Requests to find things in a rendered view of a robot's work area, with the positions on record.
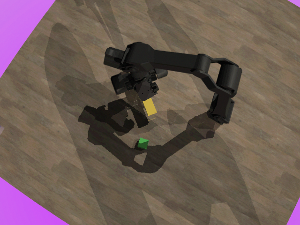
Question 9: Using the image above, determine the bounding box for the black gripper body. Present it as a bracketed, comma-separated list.
[111, 68, 168, 94]

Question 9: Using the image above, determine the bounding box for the green cube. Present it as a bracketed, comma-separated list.
[137, 138, 149, 149]

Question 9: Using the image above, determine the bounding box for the yellow bar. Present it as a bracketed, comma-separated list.
[143, 98, 157, 116]

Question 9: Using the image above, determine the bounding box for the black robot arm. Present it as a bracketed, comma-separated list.
[104, 42, 242, 125]

